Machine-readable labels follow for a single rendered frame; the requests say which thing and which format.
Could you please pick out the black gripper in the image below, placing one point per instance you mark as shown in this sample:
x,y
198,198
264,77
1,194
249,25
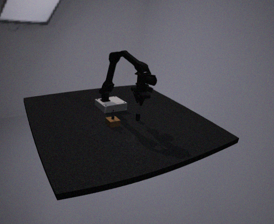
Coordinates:
x,y
139,94

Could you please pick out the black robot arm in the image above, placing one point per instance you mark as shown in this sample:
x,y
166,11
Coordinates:
x,y
141,67

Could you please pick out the tan wooden block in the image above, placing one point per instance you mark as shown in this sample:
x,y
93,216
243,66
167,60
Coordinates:
x,y
111,123

